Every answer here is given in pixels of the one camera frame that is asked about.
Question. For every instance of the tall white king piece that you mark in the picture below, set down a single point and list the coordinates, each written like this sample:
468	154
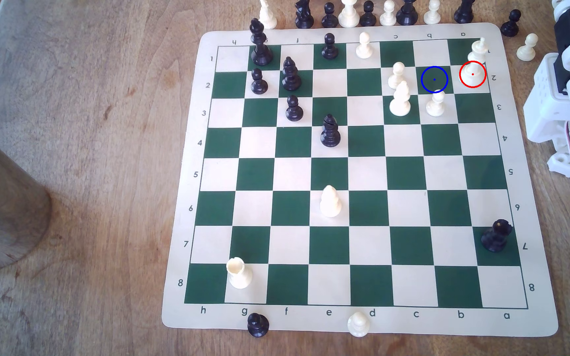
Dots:
474	69

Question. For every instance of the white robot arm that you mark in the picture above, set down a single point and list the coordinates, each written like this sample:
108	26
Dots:
545	106

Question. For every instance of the white pawn chess piece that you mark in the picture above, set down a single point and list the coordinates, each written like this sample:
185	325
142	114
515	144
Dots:
397	76
526	50
388	17
435	106
432	16
364	47
358	325

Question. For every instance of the black pawn chess piece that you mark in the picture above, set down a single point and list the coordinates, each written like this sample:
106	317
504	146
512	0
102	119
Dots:
329	19
259	84
330	48
368	18
294	111
258	326
510	25

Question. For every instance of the large black chess piece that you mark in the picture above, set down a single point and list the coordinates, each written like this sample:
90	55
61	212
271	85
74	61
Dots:
464	14
407	15

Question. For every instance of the white bishop chess piece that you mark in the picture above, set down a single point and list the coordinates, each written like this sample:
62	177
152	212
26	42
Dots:
400	101
330	203
267	17

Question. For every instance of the large white chess piece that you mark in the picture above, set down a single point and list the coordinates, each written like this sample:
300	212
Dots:
349	17

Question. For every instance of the black knight chess piece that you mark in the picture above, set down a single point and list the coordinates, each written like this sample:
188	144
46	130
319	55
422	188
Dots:
304	17
496	237

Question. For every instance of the green white chess mat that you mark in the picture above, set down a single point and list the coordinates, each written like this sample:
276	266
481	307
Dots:
369	173

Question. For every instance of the black bishop chess piece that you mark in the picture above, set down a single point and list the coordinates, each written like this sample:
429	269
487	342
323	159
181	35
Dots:
330	133
291	76

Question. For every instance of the black king chess piece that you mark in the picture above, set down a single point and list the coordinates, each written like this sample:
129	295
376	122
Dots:
261	49

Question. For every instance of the white rook chess piece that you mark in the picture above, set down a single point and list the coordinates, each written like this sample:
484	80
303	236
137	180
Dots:
239	276

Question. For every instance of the round wooden post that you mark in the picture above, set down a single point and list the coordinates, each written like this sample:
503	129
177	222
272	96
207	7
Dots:
3	207

